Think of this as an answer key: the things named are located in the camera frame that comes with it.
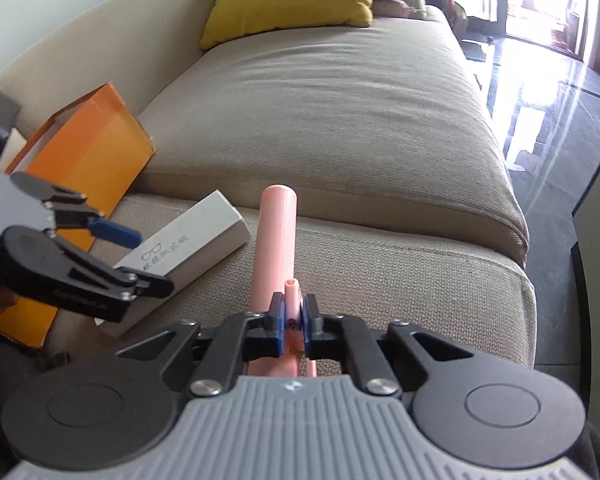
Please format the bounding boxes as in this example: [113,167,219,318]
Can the white long box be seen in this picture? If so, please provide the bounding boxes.
[97,190,251,339]

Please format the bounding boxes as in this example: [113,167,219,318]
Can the yellow pillow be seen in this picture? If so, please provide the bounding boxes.
[199,0,375,51]

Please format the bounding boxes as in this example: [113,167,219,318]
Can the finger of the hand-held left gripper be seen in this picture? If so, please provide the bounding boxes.
[41,186,143,250]
[54,241,176,324]

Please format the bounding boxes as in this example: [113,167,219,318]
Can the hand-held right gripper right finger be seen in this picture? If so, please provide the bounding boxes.
[303,293,477,397]

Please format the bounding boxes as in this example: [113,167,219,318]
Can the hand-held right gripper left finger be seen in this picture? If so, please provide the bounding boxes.
[116,293,285,396]

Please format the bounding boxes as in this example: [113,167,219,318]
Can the pink selfie stick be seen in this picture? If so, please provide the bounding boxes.
[247,185,314,379]

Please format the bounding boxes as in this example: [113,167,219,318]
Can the beige sofa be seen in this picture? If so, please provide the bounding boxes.
[0,0,539,411]

